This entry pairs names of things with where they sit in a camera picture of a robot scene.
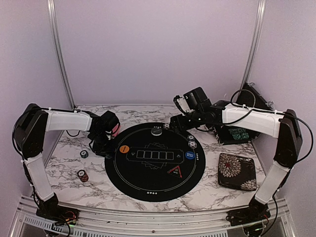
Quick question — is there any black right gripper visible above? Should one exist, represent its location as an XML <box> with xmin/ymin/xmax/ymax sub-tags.
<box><xmin>169</xmin><ymin>110</ymin><xmax>204</xmax><ymax>134</ymax></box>

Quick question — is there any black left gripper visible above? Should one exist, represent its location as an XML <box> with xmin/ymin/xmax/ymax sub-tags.
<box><xmin>90</xmin><ymin>131</ymin><xmax>117</xmax><ymax>157</ymax></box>

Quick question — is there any orange big blind button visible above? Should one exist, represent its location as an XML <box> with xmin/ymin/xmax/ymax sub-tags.
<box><xmin>119</xmin><ymin>145</ymin><xmax>130</xmax><ymax>154</ymax></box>

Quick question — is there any green poker chip stack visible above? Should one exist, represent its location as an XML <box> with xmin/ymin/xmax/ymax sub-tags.
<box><xmin>80</xmin><ymin>150</ymin><xmax>89</xmax><ymax>158</ymax></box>

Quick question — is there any grey chip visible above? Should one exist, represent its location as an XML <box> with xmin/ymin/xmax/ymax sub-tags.
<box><xmin>188</xmin><ymin>140</ymin><xmax>197</xmax><ymax>149</ymax></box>
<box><xmin>163</xmin><ymin>123</ymin><xmax>170</xmax><ymax>129</ymax></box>

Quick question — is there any blue small blind button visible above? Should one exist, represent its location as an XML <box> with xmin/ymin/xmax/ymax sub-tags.
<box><xmin>185</xmin><ymin>152</ymin><xmax>196</xmax><ymax>160</ymax></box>

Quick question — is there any black dealer button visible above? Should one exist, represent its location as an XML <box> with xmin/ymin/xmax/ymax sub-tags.
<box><xmin>151</xmin><ymin>127</ymin><xmax>162</xmax><ymax>136</ymax></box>

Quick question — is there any red triangle all-in marker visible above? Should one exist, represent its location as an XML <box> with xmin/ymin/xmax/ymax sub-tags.
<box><xmin>167</xmin><ymin>165</ymin><xmax>183</xmax><ymax>179</ymax></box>

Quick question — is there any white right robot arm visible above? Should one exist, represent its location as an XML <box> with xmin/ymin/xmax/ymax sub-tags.
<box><xmin>171</xmin><ymin>87</ymin><xmax>303</xmax><ymax>221</ymax></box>

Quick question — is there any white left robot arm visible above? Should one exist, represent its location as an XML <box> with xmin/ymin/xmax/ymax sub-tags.
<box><xmin>12</xmin><ymin>103</ymin><xmax>120</xmax><ymax>220</ymax></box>

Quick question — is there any red playing card deck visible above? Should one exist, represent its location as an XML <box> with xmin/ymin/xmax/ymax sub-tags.
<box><xmin>112</xmin><ymin>124</ymin><xmax>121</xmax><ymax>137</ymax></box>

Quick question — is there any black poker chip case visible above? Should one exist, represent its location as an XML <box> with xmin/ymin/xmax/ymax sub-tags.
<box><xmin>213</xmin><ymin>82</ymin><xmax>275</xmax><ymax>145</ymax></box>

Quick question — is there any red poker chip stack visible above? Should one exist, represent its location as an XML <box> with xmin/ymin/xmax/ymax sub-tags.
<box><xmin>77</xmin><ymin>169</ymin><xmax>89</xmax><ymax>183</ymax></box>

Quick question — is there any round black poker mat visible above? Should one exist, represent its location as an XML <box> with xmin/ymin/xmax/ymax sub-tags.
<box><xmin>104</xmin><ymin>122</ymin><xmax>206</xmax><ymax>202</ymax></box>

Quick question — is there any floral patterned pouch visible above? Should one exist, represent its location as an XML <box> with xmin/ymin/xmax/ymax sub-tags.
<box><xmin>218</xmin><ymin>153</ymin><xmax>257</xmax><ymax>191</ymax></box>

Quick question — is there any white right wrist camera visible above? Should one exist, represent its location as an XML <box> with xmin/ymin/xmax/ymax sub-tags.
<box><xmin>173</xmin><ymin>95</ymin><xmax>187</xmax><ymax>115</ymax></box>

